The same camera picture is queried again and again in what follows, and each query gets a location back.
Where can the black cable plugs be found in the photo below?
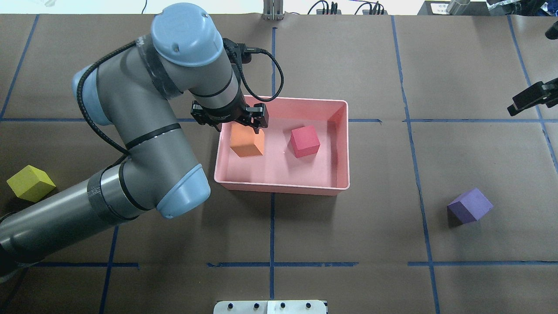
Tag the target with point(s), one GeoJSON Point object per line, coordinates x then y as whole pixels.
{"type": "Point", "coordinates": [348, 7]}

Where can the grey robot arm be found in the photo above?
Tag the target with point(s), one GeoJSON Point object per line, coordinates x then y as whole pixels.
{"type": "Point", "coordinates": [180, 141]}

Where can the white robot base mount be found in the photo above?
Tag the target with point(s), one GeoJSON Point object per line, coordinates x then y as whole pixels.
{"type": "Point", "coordinates": [271, 307]}

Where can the red foam block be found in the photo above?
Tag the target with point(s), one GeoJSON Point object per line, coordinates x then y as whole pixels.
{"type": "Point", "coordinates": [304, 141]}

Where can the metal bracket at table edge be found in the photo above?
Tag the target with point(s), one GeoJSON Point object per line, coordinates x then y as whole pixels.
{"type": "Point", "coordinates": [273, 10]}

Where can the dark box with label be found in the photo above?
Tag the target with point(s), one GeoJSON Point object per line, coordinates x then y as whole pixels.
{"type": "Point", "coordinates": [453, 7]}

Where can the orange foam block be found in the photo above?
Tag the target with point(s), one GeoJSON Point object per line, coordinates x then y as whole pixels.
{"type": "Point", "coordinates": [245, 142]}

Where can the yellow foam block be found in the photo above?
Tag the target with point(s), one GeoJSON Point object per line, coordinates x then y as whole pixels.
{"type": "Point", "coordinates": [31, 184]}

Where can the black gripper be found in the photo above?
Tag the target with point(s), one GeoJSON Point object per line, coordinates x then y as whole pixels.
{"type": "Point", "coordinates": [550, 93]}
{"type": "Point", "coordinates": [223, 117]}

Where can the pink plastic bin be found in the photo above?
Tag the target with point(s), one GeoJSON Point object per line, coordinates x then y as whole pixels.
{"type": "Point", "coordinates": [278, 170]}

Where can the purple foam block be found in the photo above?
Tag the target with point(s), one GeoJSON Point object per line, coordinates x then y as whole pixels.
{"type": "Point", "coordinates": [470, 206]}

